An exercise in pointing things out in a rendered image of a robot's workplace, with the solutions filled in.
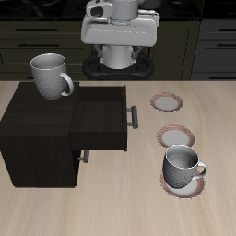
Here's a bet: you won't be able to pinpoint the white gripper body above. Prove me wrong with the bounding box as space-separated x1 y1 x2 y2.
80 9 161 48

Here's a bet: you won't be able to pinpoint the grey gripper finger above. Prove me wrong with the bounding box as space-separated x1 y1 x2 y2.
134 45 144 59
93 43 103 59

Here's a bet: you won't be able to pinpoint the white dotted porcelain mug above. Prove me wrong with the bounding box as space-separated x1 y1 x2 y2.
162 144 207 190
29 53 75 101

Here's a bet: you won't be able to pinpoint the dark wooden drawer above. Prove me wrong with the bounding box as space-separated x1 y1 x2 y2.
69 85 139 152

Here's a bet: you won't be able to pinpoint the dark wooden cabinet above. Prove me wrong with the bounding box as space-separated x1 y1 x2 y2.
0 81 90 189

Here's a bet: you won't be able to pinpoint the dark olive kitchen cupboards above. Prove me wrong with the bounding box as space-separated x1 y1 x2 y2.
0 18 202 82

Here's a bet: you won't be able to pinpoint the white plate with red rim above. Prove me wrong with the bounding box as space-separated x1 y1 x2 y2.
149 91 184 113
155 124 196 149
159 170 206 200

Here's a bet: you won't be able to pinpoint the black kitchen countertop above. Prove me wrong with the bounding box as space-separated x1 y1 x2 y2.
0 0 236 22

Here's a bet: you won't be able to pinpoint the dark grey kitchen cupboard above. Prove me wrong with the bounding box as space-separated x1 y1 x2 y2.
189 18 236 82

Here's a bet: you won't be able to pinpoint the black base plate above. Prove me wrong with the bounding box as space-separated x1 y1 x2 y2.
81 51 155 78

